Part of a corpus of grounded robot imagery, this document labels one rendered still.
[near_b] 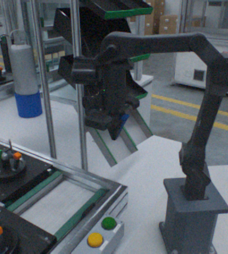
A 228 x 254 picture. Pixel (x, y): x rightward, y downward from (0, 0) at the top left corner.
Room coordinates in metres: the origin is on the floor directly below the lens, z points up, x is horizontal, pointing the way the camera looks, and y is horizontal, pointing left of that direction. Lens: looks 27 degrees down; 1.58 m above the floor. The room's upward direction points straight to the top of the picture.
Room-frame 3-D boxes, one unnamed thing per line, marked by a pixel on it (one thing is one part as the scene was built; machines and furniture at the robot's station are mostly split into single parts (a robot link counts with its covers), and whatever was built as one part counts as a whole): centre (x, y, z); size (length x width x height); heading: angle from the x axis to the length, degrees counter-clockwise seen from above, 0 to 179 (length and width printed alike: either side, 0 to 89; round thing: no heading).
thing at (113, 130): (0.63, 0.01, 1.25); 0.06 x 0.04 x 0.07; 58
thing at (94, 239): (0.52, 0.05, 0.96); 0.04 x 0.04 x 0.02
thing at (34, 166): (0.84, 0.41, 1.01); 0.24 x 0.24 x 0.13; 59
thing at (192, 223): (0.61, -0.23, 0.96); 0.15 x 0.15 x 0.20; 6
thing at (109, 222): (0.58, 0.02, 0.96); 0.04 x 0.04 x 0.02
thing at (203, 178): (0.61, -0.23, 1.15); 0.09 x 0.07 x 0.06; 171
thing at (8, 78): (2.06, 0.93, 1.01); 0.24 x 0.24 x 0.13; 59
